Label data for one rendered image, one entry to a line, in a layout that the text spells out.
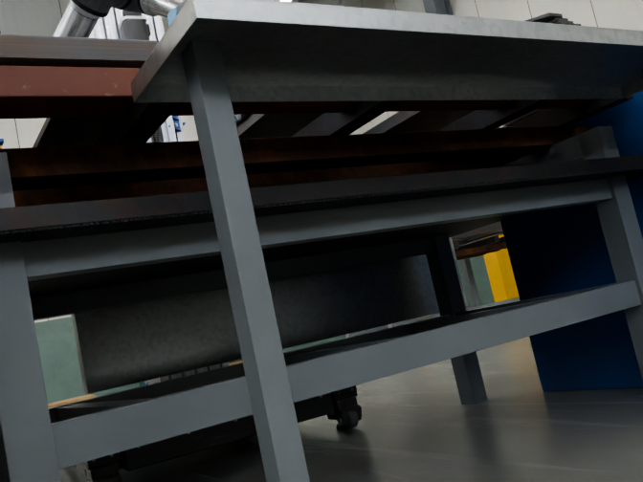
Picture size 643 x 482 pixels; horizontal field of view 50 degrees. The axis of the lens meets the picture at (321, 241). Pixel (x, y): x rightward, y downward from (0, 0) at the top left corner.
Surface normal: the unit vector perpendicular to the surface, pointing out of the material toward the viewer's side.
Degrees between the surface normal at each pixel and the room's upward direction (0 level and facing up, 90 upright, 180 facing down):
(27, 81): 90
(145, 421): 90
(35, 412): 90
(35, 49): 90
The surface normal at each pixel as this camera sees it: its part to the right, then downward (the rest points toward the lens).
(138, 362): 0.51, -0.22
